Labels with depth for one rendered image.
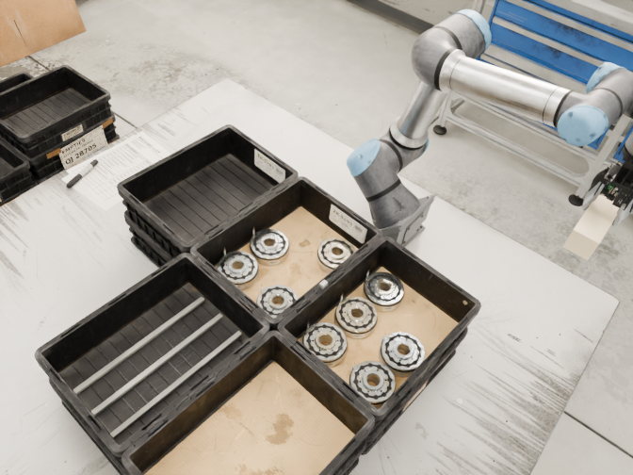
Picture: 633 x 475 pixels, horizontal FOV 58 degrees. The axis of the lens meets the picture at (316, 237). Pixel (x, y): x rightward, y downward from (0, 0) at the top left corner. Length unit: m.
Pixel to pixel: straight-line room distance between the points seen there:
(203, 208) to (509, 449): 1.00
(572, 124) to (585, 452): 1.53
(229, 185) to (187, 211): 0.15
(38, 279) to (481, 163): 2.35
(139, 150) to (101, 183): 0.19
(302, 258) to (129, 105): 2.12
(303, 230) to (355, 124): 1.80
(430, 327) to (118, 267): 0.87
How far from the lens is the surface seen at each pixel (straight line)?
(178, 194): 1.68
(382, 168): 1.65
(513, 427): 1.54
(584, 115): 1.17
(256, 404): 1.30
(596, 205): 1.49
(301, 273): 1.48
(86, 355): 1.41
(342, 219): 1.53
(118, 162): 2.00
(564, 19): 2.89
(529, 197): 3.19
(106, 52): 3.91
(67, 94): 2.72
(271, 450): 1.26
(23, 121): 2.62
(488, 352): 1.62
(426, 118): 1.62
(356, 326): 1.38
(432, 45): 1.35
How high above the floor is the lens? 2.01
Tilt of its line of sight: 49 degrees down
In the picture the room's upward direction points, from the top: 7 degrees clockwise
